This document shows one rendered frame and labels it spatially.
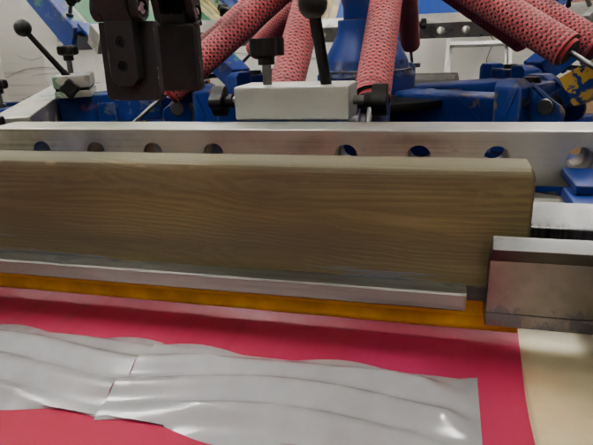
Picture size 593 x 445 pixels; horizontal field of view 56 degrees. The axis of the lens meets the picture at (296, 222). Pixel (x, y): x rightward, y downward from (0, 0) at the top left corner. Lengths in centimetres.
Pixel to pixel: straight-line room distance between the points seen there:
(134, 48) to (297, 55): 53
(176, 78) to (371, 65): 45
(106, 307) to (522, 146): 37
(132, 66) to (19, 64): 551
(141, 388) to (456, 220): 18
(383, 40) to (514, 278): 56
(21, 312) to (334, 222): 23
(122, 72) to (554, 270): 24
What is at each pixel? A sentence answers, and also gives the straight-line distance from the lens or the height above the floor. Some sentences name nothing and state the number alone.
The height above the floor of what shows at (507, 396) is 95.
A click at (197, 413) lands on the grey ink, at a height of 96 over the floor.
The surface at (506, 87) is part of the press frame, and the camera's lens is 92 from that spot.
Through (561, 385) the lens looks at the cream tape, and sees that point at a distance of 32.
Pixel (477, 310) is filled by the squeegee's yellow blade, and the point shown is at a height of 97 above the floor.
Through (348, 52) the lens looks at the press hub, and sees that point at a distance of 109.
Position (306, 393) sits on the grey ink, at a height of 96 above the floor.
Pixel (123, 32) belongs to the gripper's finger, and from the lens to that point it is 31.
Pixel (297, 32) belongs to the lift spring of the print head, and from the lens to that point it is 85.
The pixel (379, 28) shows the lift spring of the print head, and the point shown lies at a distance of 83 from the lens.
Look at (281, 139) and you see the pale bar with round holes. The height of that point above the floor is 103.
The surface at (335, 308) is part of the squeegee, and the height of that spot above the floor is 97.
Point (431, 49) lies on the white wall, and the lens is 443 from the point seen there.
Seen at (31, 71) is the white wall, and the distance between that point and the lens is 574.
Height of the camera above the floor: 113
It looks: 19 degrees down
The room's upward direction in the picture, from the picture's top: 2 degrees counter-clockwise
